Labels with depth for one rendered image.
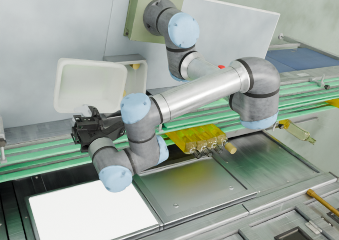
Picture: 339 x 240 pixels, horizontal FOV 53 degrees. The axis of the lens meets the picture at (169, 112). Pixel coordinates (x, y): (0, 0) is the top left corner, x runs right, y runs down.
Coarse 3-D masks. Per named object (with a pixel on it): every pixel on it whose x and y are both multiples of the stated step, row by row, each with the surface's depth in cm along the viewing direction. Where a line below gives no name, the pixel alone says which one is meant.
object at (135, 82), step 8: (128, 64) 143; (144, 64) 147; (128, 72) 153; (136, 72) 155; (144, 72) 149; (128, 80) 155; (136, 80) 156; (144, 80) 151; (128, 88) 157; (136, 88) 158; (144, 88) 153
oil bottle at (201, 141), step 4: (188, 128) 162; (192, 128) 162; (188, 132) 158; (192, 132) 159; (196, 132) 159; (192, 136) 155; (196, 136) 156; (200, 136) 156; (196, 140) 153; (200, 140) 153; (204, 140) 154; (200, 144) 151; (204, 144) 152; (200, 148) 152
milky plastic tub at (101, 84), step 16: (64, 64) 100; (80, 64) 102; (96, 64) 105; (112, 64) 108; (64, 80) 110; (80, 80) 112; (96, 80) 115; (112, 80) 118; (64, 96) 112; (80, 96) 115; (96, 96) 118; (112, 96) 118; (64, 112) 107; (112, 112) 116
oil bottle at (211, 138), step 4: (196, 128) 162; (200, 128) 162; (204, 128) 163; (200, 132) 159; (204, 132) 160; (208, 132) 160; (204, 136) 157; (208, 136) 157; (212, 136) 157; (208, 140) 154; (212, 140) 155; (216, 140) 156; (208, 144) 155; (212, 144) 154; (208, 148) 155
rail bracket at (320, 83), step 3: (324, 75) 196; (309, 78) 204; (312, 78) 203; (309, 81) 204; (312, 81) 203; (315, 81) 201; (318, 81) 201; (321, 81) 198; (318, 84) 199; (321, 84) 198; (324, 84) 197; (324, 87) 197; (327, 87) 195
